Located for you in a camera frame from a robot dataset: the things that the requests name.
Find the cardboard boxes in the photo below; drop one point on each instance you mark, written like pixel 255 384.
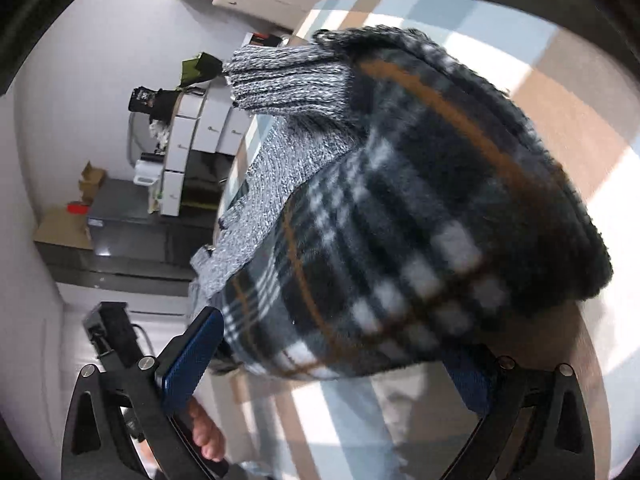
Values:
pixel 60 230

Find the green bag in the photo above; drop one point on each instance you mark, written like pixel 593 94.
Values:
pixel 200 67

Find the black paper bag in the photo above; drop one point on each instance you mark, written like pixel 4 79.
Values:
pixel 150 102

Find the grey oval mirror frame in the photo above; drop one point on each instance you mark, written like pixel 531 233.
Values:
pixel 131 135

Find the plaid fleece jacket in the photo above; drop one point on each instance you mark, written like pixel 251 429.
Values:
pixel 425 210

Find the dark glass wardrobe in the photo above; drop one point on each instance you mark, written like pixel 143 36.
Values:
pixel 100 275

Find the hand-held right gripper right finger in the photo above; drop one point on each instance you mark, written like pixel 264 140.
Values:
pixel 472 385

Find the open cardboard box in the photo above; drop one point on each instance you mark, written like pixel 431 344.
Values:
pixel 91 180

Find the person's left hand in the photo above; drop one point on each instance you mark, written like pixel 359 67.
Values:
pixel 207 435

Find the white desk with drawers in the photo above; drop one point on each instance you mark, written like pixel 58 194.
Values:
pixel 192 130

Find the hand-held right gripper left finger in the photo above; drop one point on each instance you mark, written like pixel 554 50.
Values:
pixel 192 355

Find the red box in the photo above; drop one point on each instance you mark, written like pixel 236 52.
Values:
pixel 77 208

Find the grey refrigerator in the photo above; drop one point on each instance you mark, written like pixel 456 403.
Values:
pixel 130 225

